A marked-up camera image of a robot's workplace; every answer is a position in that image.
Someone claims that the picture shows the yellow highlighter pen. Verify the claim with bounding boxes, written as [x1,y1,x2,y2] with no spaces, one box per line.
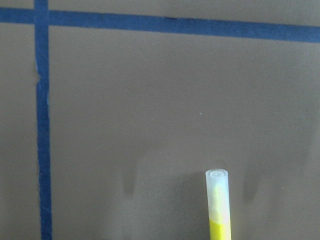
[205,169,232,240]

